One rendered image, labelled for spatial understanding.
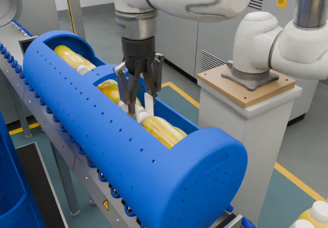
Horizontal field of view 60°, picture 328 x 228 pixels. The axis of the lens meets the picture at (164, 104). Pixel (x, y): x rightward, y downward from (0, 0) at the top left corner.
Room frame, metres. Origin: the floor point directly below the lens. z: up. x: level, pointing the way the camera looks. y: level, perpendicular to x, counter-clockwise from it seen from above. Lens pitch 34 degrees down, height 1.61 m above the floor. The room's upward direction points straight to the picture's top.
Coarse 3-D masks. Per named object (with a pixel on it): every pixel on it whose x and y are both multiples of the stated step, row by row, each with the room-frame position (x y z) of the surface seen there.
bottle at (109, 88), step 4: (108, 80) 0.77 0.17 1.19; (100, 84) 0.75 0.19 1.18; (104, 84) 0.75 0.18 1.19; (108, 84) 0.74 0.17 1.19; (112, 84) 0.74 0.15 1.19; (116, 84) 0.75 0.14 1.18; (100, 88) 0.74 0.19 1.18; (104, 88) 0.73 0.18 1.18; (108, 88) 0.72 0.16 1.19; (112, 88) 0.72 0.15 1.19; (116, 88) 0.72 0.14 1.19; (104, 92) 0.72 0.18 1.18; (108, 92) 0.71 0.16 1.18; (112, 92) 0.71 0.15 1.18; (116, 92) 0.71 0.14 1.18; (108, 96) 0.70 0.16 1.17; (112, 96) 0.70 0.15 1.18; (116, 96) 0.70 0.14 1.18; (112, 100) 0.69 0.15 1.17; (116, 100) 0.69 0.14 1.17; (120, 100) 0.68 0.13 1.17
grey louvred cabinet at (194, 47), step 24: (264, 0) 2.17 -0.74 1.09; (288, 0) 2.00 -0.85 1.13; (168, 24) 3.27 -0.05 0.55; (192, 24) 2.88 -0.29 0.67; (216, 24) 2.58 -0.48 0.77; (168, 48) 3.26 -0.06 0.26; (192, 48) 2.86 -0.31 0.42; (216, 48) 2.55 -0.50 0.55; (192, 72) 2.84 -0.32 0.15; (312, 96) 2.16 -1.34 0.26; (288, 120) 2.02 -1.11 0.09
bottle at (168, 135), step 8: (144, 120) 0.58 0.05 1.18; (152, 120) 0.56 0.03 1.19; (160, 120) 0.56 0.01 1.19; (152, 128) 0.54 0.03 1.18; (160, 128) 0.53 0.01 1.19; (168, 128) 0.53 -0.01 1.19; (176, 128) 0.54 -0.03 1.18; (160, 136) 0.51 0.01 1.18; (168, 136) 0.50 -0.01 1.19; (176, 136) 0.50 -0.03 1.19; (184, 136) 0.51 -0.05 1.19; (168, 144) 0.49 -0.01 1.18
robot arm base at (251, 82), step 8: (232, 64) 1.11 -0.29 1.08; (224, 72) 1.11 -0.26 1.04; (232, 72) 1.08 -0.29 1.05; (240, 72) 1.04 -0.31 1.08; (264, 72) 1.03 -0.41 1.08; (232, 80) 1.06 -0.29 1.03; (240, 80) 1.03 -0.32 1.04; (248, 80) 1.02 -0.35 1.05; (256, 80) 1.02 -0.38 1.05; (264, 80) 1.03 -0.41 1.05; (272, 80) 1.05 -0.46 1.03; (248, 88) 0.98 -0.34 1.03; (256, 88) 0.99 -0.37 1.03
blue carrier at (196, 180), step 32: (64, 32) 1.09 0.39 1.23; (32, 64) 0.93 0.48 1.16; (64, 64) 0.82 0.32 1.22; (96, 64) 1.12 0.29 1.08; (64, 96) 0.71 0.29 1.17; (96, 96) 0.64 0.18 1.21; (96, 128) 0.56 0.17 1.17; (128, 128) 0.51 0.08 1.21; (192, 128) 0.65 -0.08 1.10; (96, 160) 0.52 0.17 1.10; (128, 160) 0.44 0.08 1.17; (160, 160) 0.41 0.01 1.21; (192, 160) 0.39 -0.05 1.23; (224, 160) 0.44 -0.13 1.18; (128, 192) 0.40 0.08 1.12; (160, 192) 0.36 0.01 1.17; (192, 192) 0.38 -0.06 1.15; (224, 192) 0.45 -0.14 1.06; (160, 224) 0.33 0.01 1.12; (192, 224) 0.38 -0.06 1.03
